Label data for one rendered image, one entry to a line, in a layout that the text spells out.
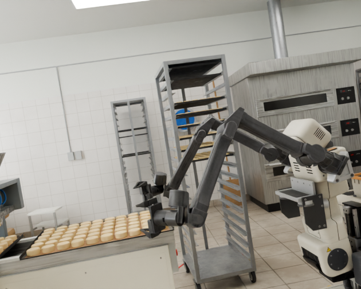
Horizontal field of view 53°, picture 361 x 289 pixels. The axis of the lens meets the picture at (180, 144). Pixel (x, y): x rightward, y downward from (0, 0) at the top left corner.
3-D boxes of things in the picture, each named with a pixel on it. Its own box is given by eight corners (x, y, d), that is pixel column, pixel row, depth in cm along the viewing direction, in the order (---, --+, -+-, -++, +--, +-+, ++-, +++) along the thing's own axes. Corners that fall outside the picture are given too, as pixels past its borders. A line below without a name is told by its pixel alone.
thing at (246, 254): (251, 258, 284) (250, 254, 284) (247, 258, 283) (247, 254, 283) (227, 236, 347) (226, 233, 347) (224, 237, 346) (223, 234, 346)
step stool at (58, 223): (71, 233, 554) (67, 203, 552) (61, 241, 510) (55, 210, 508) (44, 236, 557) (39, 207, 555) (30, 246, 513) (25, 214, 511)
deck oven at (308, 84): (270, 217, 470) (247, 62, 462) (245, 200, 590) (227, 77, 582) (383, 197, 483) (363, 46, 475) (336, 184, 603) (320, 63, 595)
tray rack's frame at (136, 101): (129, 219, 564) (111, 105, 557) (162, 214, 571) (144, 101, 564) (129, 230, 501) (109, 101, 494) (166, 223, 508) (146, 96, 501)
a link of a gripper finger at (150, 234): (136, 238, 139) (154, 239, 133) (132, 219, 139) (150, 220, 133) (147, 232, 145) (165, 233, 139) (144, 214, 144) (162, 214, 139)
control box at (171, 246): (171, 273, 156) (166, 241, 155) (165, 254, 179) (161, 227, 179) (179, 271, 156) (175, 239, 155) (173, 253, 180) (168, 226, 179)
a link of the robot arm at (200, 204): (240, 124, 141) (228, 132, 151) (227, 118, 141) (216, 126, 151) (204, 230, 127) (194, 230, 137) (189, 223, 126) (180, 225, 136)
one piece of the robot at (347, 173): (348, 175, 159) (341, 151, 158) (354, 176, 154) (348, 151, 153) (327, 182, 158) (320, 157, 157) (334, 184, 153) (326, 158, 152)
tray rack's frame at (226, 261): (259, 280, 285) (226, 53, 278) (196, 295, 277) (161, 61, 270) (234, 254, 348) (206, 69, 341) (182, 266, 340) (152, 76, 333)
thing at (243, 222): (246, 224, 283) (245, 220, 283) (242, 225, 282) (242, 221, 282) (222, 209, 346) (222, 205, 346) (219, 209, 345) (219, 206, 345)
